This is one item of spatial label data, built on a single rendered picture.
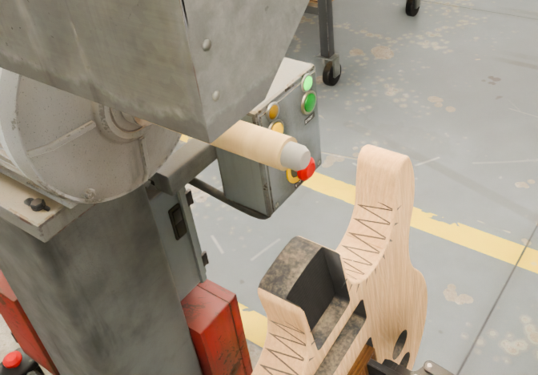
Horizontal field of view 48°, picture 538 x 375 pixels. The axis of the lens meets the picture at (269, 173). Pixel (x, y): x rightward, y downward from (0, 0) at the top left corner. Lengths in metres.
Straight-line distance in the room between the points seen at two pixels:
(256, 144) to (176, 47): 0.25
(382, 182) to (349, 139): 2.12
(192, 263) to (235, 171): 0.30
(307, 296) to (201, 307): 0.76
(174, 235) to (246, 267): 1.06
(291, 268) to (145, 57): 0.23
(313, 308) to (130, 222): 0.50
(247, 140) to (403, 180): 0.15
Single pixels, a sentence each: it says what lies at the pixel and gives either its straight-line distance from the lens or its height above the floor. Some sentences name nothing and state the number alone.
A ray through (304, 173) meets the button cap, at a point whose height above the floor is 0.98.
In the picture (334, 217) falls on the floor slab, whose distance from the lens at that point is 2.31.
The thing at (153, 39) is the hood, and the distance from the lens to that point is 0.32.
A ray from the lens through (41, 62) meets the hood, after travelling 0.43.
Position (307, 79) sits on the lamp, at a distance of 0.93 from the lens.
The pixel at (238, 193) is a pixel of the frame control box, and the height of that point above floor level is 0.95.
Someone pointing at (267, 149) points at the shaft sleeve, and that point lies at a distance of 0.54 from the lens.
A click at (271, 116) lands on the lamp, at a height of 1.10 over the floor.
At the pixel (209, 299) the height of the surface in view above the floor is 0.62.
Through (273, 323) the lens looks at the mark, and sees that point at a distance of 0.53.
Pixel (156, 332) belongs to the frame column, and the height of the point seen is 0.70.
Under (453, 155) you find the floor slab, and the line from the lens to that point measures 2.61.
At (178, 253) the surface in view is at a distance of 1.15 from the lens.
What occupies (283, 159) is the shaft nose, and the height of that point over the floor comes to 1.25.
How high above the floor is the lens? 1.58
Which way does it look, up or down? 38 degrees down
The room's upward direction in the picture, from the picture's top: 8 degrees counter-clockwise
